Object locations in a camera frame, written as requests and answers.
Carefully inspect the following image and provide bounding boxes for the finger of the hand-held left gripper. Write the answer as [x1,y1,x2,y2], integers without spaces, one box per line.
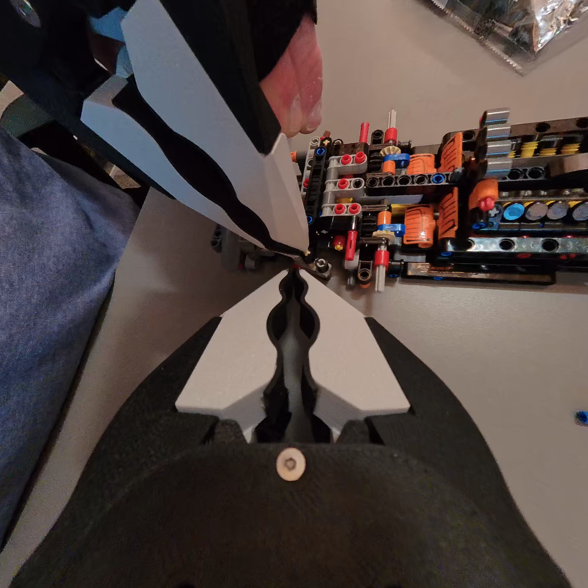
[119,0,310,253]
[81,77,300,256]

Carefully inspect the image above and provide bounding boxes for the lego car chassis model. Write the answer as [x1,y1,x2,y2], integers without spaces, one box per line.
[211,108,588,295]

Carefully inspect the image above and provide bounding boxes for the black lego gear rack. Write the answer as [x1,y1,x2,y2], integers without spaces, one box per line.
[301,146,328,227]

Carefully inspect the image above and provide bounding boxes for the clear bag of lego parts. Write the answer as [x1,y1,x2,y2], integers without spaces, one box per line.
[420,0,588,76]

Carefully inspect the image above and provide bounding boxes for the person's left hand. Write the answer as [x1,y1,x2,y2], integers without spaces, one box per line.
[258,18,325,138]

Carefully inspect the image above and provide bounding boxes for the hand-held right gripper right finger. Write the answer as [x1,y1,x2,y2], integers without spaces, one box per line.
[298,268,411,443]

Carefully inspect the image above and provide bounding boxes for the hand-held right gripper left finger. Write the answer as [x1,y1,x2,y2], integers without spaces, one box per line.
[175,269,296,443]

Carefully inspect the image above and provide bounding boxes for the person's blue-clad body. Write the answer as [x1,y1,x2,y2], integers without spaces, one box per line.
[0,129,141,547]

